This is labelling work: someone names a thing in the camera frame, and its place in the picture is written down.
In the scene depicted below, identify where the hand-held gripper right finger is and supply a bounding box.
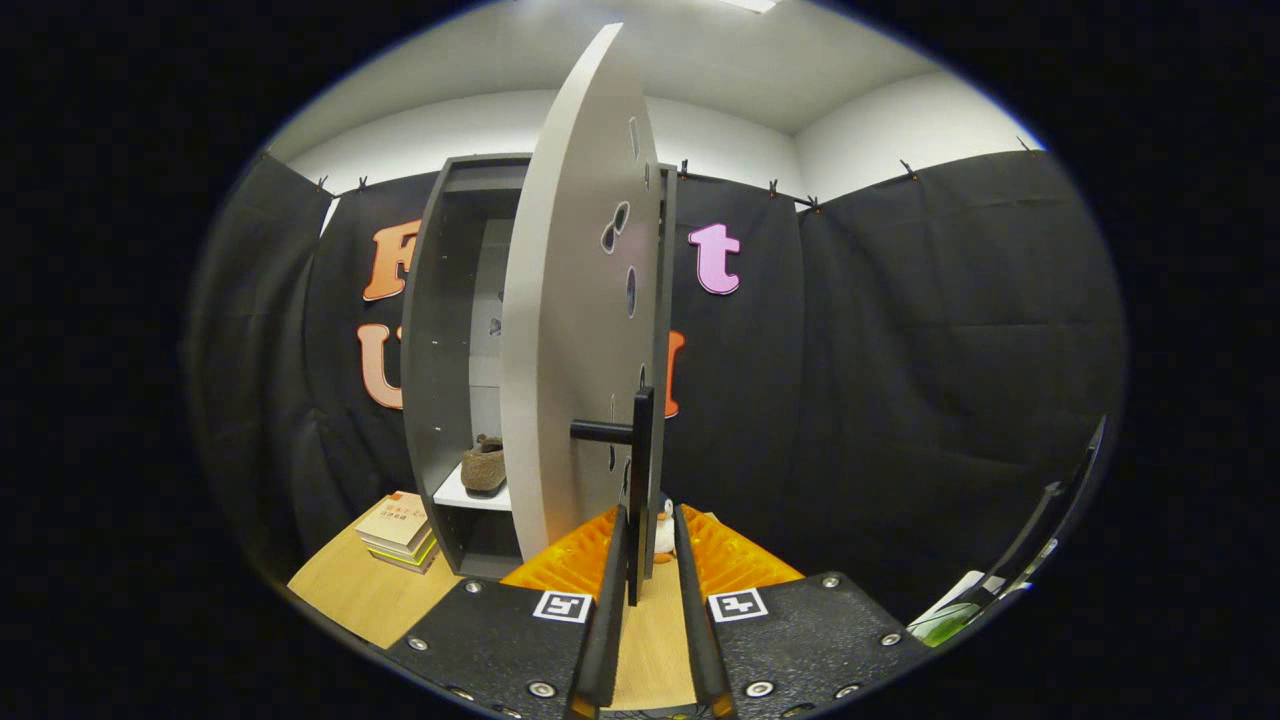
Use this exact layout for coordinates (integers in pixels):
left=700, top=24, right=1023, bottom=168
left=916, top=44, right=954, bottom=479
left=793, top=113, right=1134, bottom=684
left=672, top=503, right=936, bottom=720

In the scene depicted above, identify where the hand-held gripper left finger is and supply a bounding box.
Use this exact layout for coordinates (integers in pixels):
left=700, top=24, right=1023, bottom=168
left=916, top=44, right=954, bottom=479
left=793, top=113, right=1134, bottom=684
left=385, top=505, right=633, bottom=720

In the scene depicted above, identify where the brown fuzzy shoe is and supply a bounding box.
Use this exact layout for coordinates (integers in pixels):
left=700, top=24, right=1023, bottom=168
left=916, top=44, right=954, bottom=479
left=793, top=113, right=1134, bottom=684
left=460, top=434, right=508, bottom=494

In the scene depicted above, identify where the dark grey shoe cabinet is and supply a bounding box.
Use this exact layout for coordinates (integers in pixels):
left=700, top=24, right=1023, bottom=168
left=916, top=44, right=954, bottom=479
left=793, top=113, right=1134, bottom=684
left=400, top=153, right=679, bottom=579

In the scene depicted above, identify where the beige shoe cabinet door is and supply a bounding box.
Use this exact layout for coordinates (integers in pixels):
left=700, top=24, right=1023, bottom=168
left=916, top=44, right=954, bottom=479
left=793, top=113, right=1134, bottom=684
left=498, top=22, right=663, bottom=608

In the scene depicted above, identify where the yellow edged book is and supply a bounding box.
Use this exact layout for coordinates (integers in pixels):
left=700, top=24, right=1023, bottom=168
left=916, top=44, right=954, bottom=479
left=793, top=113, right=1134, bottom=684
left=362, top=530, right=441, bottom=575

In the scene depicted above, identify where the beige cover book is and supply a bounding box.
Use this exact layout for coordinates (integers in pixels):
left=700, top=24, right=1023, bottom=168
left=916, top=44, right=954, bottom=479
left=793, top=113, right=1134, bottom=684
left=355, top=490, right=431, bottom=549

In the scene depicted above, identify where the black backdrop cloth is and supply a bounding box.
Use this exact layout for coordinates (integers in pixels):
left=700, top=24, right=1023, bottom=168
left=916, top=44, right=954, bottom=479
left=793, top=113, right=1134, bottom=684
left=185, top=148, right=1129, bottom=626

